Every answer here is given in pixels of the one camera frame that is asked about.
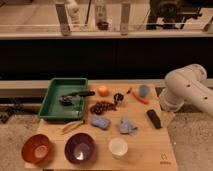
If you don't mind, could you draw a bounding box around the white paper cup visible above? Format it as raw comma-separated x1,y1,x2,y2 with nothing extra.
108,138,128,159

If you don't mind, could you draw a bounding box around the black binder clip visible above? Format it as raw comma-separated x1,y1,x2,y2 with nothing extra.
113,93,124,106

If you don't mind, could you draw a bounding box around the purple bowl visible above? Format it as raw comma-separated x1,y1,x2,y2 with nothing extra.
64,133,96,164

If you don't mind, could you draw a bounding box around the orange carrot toy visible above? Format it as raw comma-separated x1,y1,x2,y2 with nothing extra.
132,92,149,105

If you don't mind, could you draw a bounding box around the orange fruit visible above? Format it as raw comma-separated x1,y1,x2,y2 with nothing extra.
98,86,109,97

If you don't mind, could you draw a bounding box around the black handled kitchen tool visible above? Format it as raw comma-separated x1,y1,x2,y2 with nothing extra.
59,91,95,106

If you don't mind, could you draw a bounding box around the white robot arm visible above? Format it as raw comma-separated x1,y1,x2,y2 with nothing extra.
159,64,213,118

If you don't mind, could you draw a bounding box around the dark red grape bunch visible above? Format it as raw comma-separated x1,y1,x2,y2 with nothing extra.
90,101,116,115

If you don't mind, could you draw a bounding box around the black rectangular block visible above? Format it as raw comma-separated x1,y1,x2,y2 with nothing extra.
147,109,161,129

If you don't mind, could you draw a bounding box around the blue cup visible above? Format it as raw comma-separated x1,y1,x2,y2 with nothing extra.
139,85,150,98

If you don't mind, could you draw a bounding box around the crumpled blue cloth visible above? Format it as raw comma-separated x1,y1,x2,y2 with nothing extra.
118,117,138,135

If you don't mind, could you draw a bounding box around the wooden board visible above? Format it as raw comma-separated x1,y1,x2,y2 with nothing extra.
25,83,178,171

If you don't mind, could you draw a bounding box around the blue sponge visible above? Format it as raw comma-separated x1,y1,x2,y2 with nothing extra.
90,114,111,130

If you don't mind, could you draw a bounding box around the red bowl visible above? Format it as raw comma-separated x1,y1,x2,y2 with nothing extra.
21,134,52,164

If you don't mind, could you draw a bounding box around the green plastic tray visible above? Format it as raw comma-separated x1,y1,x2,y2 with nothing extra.
39,78,88,121

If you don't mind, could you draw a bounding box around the yellow banana peel toy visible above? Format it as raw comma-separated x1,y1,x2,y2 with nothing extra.
61,120,85,134

